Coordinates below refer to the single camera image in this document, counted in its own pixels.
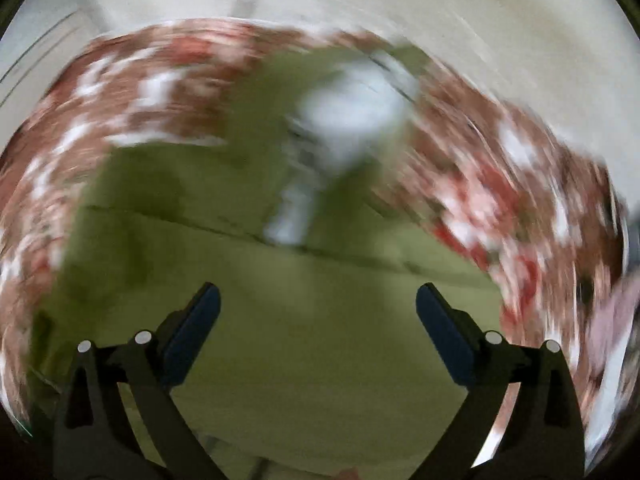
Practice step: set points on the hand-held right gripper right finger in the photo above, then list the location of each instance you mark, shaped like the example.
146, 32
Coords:
445, 332

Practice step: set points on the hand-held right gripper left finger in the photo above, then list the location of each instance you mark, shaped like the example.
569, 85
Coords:
192, 330

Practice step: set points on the olive green garment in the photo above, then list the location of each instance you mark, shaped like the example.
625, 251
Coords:
310, 340

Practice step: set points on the pink cloth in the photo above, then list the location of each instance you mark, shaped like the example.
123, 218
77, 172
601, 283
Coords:
612, 325

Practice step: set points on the white grey blurred object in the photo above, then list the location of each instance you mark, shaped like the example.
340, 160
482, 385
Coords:
345, 115

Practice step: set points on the brown floral printed blanket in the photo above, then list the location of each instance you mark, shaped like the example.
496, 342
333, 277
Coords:
150, 90

